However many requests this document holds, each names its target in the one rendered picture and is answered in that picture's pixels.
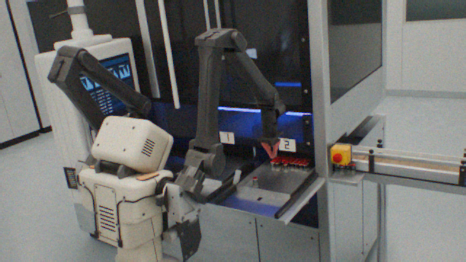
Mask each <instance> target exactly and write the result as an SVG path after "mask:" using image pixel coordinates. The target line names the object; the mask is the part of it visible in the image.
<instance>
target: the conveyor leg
mask: <svg viewBox="0 0 466 262"><path fill-rule="evenodd" d="M370 182H371V181H370ZM371 183H376V251H377V262H387V261H388V194H389V185H391V184H386V183H377V182H371Z"/></svg>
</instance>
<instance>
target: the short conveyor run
mask: <svg viewBox="0 0 466 262"><path fill-rule="evenodd" d="M377 142H378V143H377V144H376V148H375V147H368V146H355V145H352V147H353V150H357V151H353V158H352V160H351V161H350V162H349V163H350V164H355V166H356V172H364V173H365V174H366V176H365V177H364V179H363V180H366V181H371V182H377V183H386V184H391V185H396V186H405V187H411V188H420V189H425V190H430V191H439V192H445V193H450V194H458V195H465V196H466V153H464V157H456V156H444V155H437V154H423V153H416V152H408V151H396V150H389V149H383V144H380V143H381V142H382V139H378V140H377ZM365 151H369V152H365ZM374 152H376V153H374ZM390 154H395V155H390ZM397 155H402V156H397ZM410 156H415V157H410ZM416 157H421V158H416ZM423 158H428V159H423ZM435 159H441V160H435ZM442 160H448V161H453V162H448V161H442Z"/></svg>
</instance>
